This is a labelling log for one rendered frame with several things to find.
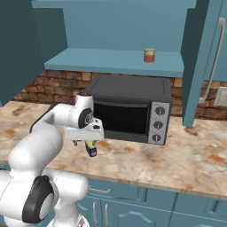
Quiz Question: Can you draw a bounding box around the red and yellow can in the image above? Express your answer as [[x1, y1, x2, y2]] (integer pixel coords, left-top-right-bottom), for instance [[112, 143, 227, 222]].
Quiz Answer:
[[143, 48, 157, 64]]

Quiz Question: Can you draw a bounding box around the grey base door handle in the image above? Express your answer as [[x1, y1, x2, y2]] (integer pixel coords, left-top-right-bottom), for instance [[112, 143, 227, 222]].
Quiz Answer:
[[91, 200, 98, 226], [103, 203, 110, 227]]

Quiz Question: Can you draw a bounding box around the black toaster oven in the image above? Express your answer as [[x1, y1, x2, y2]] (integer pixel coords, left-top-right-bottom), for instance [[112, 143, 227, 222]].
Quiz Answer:
[[85, 74, 173, 146]]

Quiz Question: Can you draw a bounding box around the grey curved door handle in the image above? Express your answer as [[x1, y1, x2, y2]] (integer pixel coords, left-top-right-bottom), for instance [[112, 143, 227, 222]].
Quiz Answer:
[[198, 17, 227, 106]]

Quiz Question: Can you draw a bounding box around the teal open wall cabinet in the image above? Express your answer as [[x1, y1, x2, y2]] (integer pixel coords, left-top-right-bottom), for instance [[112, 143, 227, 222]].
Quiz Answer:
[[31, 0, 199, 79]]

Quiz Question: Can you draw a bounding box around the white wall outlet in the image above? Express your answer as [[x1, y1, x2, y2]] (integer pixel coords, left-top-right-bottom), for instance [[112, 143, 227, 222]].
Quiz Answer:
[[213, 86, 227, 107]]

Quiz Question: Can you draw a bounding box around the toaster oven glass door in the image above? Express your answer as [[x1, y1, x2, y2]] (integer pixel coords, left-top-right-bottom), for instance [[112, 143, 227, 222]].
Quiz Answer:
[[93, 100, 152, 144]]

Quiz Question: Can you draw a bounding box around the teal narrow base cabinet door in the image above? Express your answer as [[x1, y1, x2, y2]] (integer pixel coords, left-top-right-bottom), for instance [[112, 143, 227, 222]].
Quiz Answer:
[[77, 196, 103, 227]]

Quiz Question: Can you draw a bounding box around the teal wall cabinet door with handle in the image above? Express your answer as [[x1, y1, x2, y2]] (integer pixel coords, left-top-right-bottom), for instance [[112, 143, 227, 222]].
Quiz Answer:
[[180, 0, 224, 128]]

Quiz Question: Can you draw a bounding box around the teal arched base cabinet door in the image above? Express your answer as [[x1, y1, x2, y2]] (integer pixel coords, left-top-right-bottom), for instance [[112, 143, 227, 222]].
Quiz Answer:
[[101, 199, 175, 227]]

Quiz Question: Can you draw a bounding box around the black toaster oven knob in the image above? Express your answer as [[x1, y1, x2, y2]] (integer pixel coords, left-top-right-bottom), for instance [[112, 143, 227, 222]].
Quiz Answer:
[[153, 120, 164, 130], [154, 106, 166, 116], [152, 133, 162, 144]]

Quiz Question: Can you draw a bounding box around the teal drawer front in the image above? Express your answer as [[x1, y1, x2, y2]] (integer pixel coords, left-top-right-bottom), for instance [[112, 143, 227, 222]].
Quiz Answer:
[[86, 176, 149, 202], [173, 192, 227, 222]]

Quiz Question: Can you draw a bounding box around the teal closed wall cabinet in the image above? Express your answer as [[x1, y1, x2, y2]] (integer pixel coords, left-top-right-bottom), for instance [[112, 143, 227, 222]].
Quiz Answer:
[[203, 0, 227, 83]]

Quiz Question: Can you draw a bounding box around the grey drawer handle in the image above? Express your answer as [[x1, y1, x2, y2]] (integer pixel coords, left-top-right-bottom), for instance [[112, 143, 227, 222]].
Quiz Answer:
[[88, 186, 111, 195]]

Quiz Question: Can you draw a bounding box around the yellow and blue can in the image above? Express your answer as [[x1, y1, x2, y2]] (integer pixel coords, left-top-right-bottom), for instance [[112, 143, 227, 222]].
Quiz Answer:
[[84, 140, 98, 158]]

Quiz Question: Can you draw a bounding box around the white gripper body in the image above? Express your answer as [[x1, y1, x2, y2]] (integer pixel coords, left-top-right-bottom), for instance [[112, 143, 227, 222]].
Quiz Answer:
[[64, 125, 106, 142]]

